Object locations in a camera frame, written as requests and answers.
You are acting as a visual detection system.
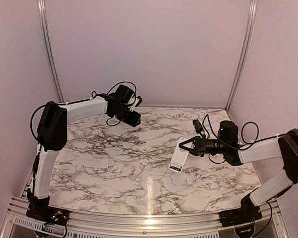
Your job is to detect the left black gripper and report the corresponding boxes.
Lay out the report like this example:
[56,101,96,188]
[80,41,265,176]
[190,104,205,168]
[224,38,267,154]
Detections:
[113,105,141,126]

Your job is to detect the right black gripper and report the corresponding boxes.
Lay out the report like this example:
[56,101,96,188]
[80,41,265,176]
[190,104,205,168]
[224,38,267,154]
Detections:
[179,134,228,157]

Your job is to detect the white remote control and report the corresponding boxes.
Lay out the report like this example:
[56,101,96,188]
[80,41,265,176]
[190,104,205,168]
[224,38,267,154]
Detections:
[168,140,189,173]

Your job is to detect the black battery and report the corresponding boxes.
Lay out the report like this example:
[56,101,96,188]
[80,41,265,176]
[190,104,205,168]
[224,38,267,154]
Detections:
[169,166,181,173]

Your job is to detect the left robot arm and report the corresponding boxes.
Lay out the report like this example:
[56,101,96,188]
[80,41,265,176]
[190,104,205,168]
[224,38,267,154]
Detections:
[27,81,143,221]

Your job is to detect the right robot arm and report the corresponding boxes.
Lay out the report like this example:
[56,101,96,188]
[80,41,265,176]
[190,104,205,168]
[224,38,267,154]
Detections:
[179,120,298,222]

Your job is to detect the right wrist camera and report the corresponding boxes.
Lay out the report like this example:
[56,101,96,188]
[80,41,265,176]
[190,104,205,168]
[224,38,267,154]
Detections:
[192,119,204,134]

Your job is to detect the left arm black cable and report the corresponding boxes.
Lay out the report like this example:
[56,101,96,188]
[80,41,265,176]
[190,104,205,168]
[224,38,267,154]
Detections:
[29,81,138,139]

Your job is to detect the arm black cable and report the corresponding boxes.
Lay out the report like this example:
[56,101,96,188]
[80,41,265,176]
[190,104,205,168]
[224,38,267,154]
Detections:
[29,81,138,139]
[201,114,261,164]

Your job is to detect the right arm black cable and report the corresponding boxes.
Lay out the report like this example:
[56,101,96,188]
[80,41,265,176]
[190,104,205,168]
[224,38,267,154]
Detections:
[201,114,261,164]

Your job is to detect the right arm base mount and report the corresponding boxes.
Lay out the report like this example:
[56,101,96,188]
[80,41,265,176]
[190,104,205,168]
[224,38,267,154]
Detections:
[219,194,263,227]

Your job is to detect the right aluminium frame post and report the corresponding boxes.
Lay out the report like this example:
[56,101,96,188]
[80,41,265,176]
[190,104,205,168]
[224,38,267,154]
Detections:
[225,0,258,113]

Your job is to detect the aluminium frame post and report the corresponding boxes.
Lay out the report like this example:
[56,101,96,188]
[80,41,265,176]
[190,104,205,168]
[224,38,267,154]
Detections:
[225,0,258,113]
[37,0,64,102]

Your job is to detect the front aluminium rail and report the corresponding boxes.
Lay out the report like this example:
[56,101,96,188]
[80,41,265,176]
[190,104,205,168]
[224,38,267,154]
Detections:
[0,197,289,238]

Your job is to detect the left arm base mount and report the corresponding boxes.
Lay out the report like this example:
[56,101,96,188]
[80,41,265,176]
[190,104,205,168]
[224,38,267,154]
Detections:
[26,197,70,226]

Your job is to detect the left aluminium frame post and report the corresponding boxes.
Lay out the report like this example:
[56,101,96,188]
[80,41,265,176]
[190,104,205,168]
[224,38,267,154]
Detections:
[37,0,64,102]

